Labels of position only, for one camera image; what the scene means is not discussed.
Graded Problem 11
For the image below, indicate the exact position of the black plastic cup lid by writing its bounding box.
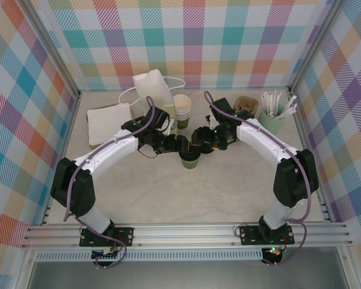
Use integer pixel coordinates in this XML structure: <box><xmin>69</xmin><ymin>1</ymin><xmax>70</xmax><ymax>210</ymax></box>
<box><xmin>179</xmin><ymin>149</ymin><xmax>202</xmax><ymax>162</ymax></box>

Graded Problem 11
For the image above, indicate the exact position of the brown pulp cup carrier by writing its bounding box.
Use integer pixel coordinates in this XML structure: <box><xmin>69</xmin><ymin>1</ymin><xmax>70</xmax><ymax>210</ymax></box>
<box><xmin>233</xmin><ymin>95</ymin><xmax>261</xmax><ymax>117</ymax></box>

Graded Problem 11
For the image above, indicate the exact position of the white printed paper gift bag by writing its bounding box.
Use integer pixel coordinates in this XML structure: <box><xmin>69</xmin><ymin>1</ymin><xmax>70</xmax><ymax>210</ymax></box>
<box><xmin>119</xmin><ymin>69</ymin><xmax>187</xmax><ymax>130</ymax></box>

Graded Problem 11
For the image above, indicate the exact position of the stack of paper cups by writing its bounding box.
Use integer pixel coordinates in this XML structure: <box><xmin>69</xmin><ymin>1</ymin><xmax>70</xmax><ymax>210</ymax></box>
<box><xmin>173</xmin><ymin>94</ymin><xmax>192</xmax><ymax>113</ymax></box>

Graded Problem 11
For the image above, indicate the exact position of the white paper napkin stack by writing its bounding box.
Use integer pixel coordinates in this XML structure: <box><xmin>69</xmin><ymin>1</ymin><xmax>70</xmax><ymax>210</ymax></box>
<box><xmin>86</xmin><ymin>105</ymin><xmax>134</xmax><ymax>149</ymax></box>

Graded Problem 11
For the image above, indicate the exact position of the mint green holder cup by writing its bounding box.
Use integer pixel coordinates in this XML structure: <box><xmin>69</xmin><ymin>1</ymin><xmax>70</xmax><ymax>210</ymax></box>
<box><xmin>258</xmin><ymin>102</ymin><xmax>287</xmax><ymax>137</ymax></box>

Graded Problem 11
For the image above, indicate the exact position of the right controller circuit board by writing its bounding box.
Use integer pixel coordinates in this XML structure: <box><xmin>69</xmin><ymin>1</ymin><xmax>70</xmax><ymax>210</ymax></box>
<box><xmin>263</xmin><ymin>246</ymin><xmax>285</xmax><ymax>258</ymax></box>

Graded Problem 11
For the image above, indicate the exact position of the controller circuit board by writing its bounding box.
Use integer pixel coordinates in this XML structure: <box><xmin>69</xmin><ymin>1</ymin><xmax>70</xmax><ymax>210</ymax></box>
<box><xmin>263</xmin><ymin>246</ymin><xmax>285</xmax><ymax>258</ymax></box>
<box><xmin>91</xmin><ymin>247</ymin><xmax>123</xmax><ymax>260</ymax></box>

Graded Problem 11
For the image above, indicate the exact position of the left controller circuit board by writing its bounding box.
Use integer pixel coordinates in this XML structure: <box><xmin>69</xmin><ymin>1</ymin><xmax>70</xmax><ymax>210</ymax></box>
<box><xmin>91</xmin><ymin>247</ymin><xmax>123</xmax><ymax>260</ymax></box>

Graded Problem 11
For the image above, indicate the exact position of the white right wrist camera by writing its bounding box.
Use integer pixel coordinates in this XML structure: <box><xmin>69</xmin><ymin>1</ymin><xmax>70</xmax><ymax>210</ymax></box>
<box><xmin>206</xmin><ymin>108</ymin><xmax>218</xmax><ymax>129</ymax></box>

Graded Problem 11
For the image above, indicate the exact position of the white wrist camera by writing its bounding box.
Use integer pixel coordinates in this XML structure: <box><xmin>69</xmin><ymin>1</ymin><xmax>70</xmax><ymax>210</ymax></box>
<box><xmin>206</xmin><ymin>108</ymin><xmax>218</xmax><ymax>129</ymax></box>
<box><xmin>164</xmin><ymin>118</ymin><xmax>177</xmax><ymax>135</ymax></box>

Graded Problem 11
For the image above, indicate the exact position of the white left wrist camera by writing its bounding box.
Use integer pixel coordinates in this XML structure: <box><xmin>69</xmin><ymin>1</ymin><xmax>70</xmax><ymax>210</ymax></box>
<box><xmin>164</xmin><ymin>118</ymin><xmax>177</xmax><ymax>135</ymax></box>

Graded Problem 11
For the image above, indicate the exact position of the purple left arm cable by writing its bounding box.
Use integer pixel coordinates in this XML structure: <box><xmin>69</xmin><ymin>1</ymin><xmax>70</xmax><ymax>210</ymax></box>
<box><xmin>63</xmin><ymin>95</ymin><xmax>157</xmax><ymax>270</ymax></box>

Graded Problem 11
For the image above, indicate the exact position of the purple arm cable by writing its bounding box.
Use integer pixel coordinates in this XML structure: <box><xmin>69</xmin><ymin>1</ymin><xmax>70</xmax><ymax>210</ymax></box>
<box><xmin>203</xmin><ymin>90</ymin><xmax>315</xmax><ymax>267</ymax></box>
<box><xmin>63</xmin><ymin>95</ymin><xmax>157</xmax><ymax>270</ymax></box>

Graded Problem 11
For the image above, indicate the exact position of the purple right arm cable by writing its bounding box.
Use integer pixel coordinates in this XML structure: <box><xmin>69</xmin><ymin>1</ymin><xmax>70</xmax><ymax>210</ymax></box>
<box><xmin>203</xmin><ymin>90</ymin><xmax>315</xmax><ymax>267</ymax></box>

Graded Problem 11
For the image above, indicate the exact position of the aluminium right side rail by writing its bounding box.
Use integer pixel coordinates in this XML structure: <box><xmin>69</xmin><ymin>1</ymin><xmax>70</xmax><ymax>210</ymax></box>
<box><xmin>288</xmin><ymin>87</ymin><xmax>332</xmax><ymax>223</ymax></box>

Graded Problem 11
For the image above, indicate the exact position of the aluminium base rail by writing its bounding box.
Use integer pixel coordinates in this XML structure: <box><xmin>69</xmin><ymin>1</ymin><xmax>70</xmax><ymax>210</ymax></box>
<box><xmin>20</xmin><ymin>222</ymin><xmax>353</xmax><ymax>250</ymax></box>

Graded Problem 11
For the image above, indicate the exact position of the aluminium left side rail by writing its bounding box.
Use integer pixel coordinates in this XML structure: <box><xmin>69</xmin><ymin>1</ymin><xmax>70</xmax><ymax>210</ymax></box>
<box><xmin>41</xmin><ymin>92</ymin><xmax>82</xmax><ymax>226</ymax></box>

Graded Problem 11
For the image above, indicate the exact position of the perforated grey cable duct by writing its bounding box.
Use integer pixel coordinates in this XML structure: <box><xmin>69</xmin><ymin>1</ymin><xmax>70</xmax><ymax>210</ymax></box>
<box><xmin>35</xmin><ymin>251</ymin><xmax>264</xmax><ymax>262</ymax></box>

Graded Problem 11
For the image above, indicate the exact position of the aluminium right corner post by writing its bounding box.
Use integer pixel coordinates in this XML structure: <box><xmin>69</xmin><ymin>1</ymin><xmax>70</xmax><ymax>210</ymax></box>
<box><xmin>288</xmin><ymin>0</ymin><xmax>342</xmax><ymax>94</ymax></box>

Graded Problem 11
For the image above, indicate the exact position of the aluminium corner post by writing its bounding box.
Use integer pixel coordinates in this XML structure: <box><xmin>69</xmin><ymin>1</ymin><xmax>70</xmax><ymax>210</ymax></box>
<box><xmin>288</xmin><ymin>0</ymin><xmax>342</xmax><ymax>94</ymax></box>
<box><xmin>23</xmin><ymin>0</ymin><xmax>81</xmax><ymax>100</ymax></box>

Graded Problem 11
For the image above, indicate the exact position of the aluminium left corner post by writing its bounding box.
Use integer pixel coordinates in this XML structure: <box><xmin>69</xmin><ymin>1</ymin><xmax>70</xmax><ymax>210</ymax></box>
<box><xmin>23</xmin><ymin>0</ymin><xmax>81</xmax><ymax>100</ymax></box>

